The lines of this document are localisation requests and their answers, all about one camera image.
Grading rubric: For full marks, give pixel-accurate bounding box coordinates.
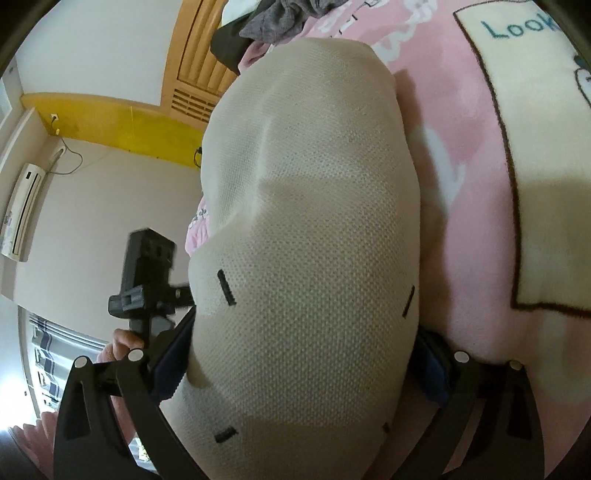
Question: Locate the white air conditioner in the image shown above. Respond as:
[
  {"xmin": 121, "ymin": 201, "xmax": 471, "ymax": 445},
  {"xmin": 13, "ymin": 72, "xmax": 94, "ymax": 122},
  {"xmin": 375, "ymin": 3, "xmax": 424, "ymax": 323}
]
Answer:
[{"xmin": 0, "ymin": 162, "xmax": 48, "ymax": 263}]

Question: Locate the beige hoodie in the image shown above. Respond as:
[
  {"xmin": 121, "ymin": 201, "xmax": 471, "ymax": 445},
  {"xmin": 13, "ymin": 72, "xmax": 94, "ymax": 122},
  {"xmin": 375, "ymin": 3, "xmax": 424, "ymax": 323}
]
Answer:
[{"xmin": 159, "ymin": 38, "xmax": 422, "ymax": 480}]

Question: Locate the grey hoodie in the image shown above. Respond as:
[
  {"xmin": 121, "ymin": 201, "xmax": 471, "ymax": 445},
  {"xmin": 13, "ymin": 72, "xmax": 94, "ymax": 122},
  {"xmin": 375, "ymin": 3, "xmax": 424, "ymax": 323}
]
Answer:
[{"xmin": 239, "ymin": 0, "xmax": 345, "ymax": 43}]

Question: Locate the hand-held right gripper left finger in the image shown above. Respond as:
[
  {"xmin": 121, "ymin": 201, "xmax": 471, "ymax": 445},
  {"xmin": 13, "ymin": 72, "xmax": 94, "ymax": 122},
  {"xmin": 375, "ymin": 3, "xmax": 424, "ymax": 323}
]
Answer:
[{"xmin": 52, "ymin": 305, "xmax": 205, "ymax": 480}]

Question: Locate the dark garment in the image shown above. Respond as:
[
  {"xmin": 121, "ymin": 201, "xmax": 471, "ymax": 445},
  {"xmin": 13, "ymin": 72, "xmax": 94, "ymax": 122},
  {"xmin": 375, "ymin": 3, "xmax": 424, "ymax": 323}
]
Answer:
[{"xmin": 211, "ymin": 17, "xmax": 256, "ymax": 78}]

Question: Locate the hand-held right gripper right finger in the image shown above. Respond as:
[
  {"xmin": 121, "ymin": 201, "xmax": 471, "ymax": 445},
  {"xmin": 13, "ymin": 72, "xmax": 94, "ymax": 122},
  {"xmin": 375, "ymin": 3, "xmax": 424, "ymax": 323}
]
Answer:
[{"xmin": 410, "ymin": 327, "xmax": 546, "ymax": 480}]

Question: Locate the person's left hand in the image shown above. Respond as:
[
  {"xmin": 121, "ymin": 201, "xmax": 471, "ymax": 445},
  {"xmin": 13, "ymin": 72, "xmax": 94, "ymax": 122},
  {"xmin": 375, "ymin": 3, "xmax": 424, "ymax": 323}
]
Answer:
[{"xmin": 98, "ymin": 328, "xmax": 149, "ymax": 370}]

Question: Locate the yellow wall panel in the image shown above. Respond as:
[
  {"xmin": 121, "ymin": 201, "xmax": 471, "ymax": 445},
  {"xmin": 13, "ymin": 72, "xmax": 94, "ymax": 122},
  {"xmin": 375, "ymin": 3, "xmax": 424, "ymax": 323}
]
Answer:
[{"xmin": 20, "ymin": 91, "xmax": 206, "ymax": 171}]

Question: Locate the grey curtain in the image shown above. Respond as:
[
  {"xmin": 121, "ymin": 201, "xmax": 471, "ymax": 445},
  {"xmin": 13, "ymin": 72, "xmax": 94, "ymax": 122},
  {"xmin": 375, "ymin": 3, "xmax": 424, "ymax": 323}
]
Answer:
[{"xmin": 17, "ymin": 311, "xmax": 108, "ymax": 418}]

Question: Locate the wooden headboard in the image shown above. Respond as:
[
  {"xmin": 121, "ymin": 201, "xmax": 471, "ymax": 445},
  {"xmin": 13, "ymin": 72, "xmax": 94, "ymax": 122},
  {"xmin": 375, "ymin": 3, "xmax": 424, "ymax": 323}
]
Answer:
[{"xmin": 159, "ymin": 0, "xmax": 242, "ymax": 126}]

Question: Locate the air conditioner cable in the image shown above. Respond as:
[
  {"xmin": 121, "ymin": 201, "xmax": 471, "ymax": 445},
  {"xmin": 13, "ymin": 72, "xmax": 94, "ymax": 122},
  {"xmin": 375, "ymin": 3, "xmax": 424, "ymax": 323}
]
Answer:
[{"xmin": 47, "ymin": 136, "xmax": 85, "ymax": 177}]

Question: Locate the pink printed blanket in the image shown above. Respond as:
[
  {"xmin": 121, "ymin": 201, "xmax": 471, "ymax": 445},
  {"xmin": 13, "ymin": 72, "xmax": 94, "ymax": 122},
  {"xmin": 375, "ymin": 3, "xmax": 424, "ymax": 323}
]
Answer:
[{"xmin": 185, "ymin": 0, "xmax": 591, "ymax": 480}]

